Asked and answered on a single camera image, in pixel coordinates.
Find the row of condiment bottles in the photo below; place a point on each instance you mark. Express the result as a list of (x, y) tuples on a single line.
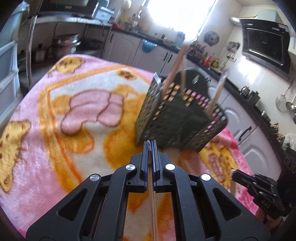
[(205, 58)]

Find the kitchen window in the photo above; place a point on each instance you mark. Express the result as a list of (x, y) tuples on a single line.
[(180, 16)]

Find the steel ladle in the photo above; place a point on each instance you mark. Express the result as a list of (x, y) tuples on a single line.
[(289, 105)]

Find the dark kitchen countertop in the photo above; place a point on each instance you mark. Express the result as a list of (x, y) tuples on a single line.
[(266, 125)]

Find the small steel pot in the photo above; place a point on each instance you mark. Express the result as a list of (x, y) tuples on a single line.
[(41, 54)]

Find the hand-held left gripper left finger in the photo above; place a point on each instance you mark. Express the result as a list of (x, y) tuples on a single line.
[(145, 166)]

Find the round dark wall fan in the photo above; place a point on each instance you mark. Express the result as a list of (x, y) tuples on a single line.
[(211, 38)]

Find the black glass range hood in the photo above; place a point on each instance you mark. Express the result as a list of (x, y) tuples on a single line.
[(266, 46)]

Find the black microwave oven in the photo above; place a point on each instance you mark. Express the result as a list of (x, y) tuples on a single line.
[(69, 5)]

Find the green plastic utensil caddy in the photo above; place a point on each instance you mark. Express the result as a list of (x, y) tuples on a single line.
[(182, 120)]

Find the white kitchen cabinets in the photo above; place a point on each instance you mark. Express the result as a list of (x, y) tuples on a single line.
[(235, 109)]

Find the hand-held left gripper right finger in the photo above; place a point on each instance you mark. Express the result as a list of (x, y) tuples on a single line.
[(155, 166)]

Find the grey-blue plastic dish box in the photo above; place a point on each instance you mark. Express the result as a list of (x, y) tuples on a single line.
[(104, 12)]

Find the pink cartoon bear blanket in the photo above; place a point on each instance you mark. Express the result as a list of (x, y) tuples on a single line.
[(69, 139)]

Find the pale blue plastic drawer unit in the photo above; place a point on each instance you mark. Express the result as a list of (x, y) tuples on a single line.
[(9, 58)]

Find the stacked steel pots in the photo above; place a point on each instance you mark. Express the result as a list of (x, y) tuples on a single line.
[(66, 46)]

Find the bunch of hanging utensils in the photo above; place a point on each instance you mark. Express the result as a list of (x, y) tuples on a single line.
[(232, 51)]

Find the blue hanging waste bin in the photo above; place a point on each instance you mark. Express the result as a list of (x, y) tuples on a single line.
[(149, 46)]

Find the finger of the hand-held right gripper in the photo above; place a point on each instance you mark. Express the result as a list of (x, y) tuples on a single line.
[(242, 177)]

